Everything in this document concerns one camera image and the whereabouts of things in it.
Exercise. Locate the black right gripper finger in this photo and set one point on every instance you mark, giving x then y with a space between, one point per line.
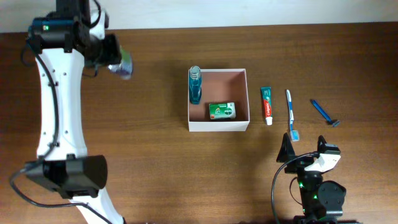
286 152
321 144

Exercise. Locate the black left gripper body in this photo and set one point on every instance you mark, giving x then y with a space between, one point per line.
106 51

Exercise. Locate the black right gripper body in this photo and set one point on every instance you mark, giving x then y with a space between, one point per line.
298 167

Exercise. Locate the blue white toothbrush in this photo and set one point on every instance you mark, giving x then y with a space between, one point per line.
294 134

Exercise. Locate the blue disposable razor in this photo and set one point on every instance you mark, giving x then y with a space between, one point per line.
334 122

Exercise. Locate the purple hand sanitizer bottle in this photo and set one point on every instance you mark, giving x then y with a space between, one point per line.
124 69

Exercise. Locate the green red toothpaste tube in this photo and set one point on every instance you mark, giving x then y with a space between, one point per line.
267 103

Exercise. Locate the green soap box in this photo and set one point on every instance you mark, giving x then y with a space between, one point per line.
218 111

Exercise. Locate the teal mouthwash bottle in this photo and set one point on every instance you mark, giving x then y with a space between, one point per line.
194 81

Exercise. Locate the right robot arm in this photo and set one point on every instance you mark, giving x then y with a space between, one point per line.
321 201

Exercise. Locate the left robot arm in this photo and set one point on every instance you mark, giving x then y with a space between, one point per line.
64 43

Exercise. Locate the white open cardboard box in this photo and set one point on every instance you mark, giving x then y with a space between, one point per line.
221 86

